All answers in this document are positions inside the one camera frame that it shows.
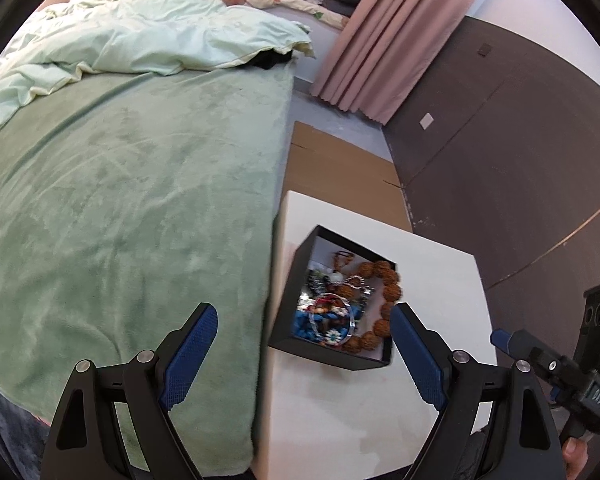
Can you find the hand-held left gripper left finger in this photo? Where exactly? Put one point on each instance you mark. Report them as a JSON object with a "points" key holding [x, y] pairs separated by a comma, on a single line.
{"points": [[190, 355]]}

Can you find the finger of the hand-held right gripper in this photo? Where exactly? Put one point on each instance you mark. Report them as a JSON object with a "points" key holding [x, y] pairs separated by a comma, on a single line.
{"points": [[502, 338]]}

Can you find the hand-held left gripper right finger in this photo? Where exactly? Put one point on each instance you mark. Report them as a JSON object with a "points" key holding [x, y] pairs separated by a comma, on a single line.
{"points": [[415, 355]]}

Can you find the thin silver bangle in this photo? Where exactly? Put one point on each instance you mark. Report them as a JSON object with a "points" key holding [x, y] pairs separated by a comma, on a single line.
{"points": [[354, 330]]}

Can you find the black jewelry box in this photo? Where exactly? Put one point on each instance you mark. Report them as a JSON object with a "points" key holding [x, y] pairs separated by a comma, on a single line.
{"points": [[325, 355]]}

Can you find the person's right hand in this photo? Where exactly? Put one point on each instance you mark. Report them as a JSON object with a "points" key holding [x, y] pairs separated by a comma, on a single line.
{"points": [[575, 455]]}

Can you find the green plush blanket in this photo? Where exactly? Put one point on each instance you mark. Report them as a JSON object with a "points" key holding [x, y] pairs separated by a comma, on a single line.
{"points": [[130, 210]]}

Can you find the dark grey cloth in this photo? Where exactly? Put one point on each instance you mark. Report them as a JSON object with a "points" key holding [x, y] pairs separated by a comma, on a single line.
{"points": [[10, 435]]}

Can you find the brown cardboard sheet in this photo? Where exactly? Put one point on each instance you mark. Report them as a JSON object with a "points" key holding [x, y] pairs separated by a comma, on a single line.
{"points": [[340, 170]]}

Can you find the pink curtain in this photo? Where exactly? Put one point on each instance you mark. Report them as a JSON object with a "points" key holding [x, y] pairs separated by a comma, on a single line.
{"points": [[370, 60]]}

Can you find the pale green duvet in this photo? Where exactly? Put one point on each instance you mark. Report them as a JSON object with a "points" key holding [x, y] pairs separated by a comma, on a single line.
{"points": [[155, 35]]}

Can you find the white wall plate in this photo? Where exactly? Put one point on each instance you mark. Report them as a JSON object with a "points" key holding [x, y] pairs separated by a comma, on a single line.
{"points": [[426, 120]]}

